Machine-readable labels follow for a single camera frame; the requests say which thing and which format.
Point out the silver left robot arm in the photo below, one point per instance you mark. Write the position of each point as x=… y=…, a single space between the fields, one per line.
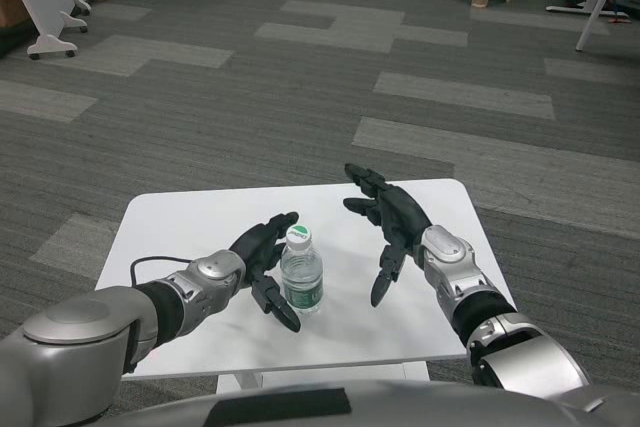
x=80 y=322

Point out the silver robot chest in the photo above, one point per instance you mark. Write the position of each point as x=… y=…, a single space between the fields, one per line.
x=400 y=404

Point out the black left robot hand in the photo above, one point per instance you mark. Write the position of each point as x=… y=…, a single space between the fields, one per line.
x=255 y=244

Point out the clear water bottle green label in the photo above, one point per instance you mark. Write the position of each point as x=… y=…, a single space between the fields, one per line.
x=301 y=277

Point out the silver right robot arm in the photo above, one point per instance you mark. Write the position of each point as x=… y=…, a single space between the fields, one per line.
x=450 y=252

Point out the white table base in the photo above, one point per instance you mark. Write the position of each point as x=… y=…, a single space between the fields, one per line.
x=320 y=374

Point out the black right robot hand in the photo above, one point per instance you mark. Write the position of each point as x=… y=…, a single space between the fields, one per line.
x=400 y=212

